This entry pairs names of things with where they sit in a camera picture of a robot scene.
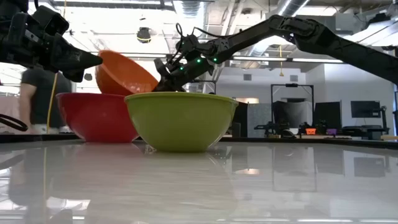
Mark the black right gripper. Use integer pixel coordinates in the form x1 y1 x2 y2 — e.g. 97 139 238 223
153 55 216 93

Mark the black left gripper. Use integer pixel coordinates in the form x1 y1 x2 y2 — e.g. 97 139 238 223
0 12 103 83

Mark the orange plastic bowl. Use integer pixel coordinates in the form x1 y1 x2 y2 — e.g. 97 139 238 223
94 49 160 96

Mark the green plastic bowl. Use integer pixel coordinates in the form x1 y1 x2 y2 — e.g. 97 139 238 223
124 91 239 154

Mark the person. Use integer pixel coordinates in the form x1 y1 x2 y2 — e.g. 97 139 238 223
19 66 74 135

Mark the red plastic bowl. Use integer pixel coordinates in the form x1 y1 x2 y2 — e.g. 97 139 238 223
55 91 140 143

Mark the long ceiling light strip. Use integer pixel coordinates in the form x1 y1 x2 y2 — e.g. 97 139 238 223
291 57 345 64
231 55 289 62

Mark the grey partition panel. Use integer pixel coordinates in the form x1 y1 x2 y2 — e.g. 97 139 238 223
246 103 274 138

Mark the large dark monitor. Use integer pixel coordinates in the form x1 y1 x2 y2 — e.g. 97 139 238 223
313 101 343 131

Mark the black computer monitor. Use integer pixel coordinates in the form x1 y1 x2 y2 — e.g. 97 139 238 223
350 100 382 119

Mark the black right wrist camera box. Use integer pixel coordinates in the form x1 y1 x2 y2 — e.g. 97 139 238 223
175 33 200 55

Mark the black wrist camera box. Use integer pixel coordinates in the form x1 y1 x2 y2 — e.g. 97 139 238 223
175 33 200 55
32 5 70 37

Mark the yellow hanging cable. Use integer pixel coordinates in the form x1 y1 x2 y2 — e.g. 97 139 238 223
46 72 59 135

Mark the black ceiling dome camera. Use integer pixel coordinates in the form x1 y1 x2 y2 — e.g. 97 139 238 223
136 27 152 44

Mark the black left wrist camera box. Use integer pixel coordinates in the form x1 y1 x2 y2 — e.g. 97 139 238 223
32 5 70 37

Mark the black looped cable hose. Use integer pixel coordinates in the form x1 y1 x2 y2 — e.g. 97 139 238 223
0 113 29 133

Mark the black metal frame stand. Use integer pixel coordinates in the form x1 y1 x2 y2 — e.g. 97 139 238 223
270 83 315 138

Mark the black table edge frame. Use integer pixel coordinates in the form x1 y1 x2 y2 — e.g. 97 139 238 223
0 133 398 149

